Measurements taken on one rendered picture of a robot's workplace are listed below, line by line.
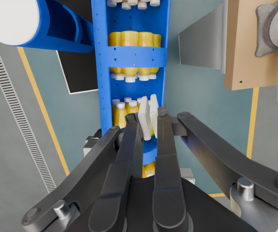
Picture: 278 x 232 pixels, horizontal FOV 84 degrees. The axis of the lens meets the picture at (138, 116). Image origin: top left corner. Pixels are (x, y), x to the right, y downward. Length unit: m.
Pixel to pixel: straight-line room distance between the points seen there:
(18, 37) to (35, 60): 1.22
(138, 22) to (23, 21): 0.49
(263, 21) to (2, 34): 1.05
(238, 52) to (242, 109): 1.45
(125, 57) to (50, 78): 1.60
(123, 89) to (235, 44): 0.52
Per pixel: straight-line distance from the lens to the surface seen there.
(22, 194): 3.23
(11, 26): 0.93
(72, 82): 1.80
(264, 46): 0.81
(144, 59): 0.55
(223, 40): 0.87
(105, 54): 0.57
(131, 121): 0.15
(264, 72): 0.86
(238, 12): 0.79
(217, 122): 2.12
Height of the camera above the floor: 1.77
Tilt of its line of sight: 70 degrees down
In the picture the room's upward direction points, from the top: 175 degrees counter-clockwise
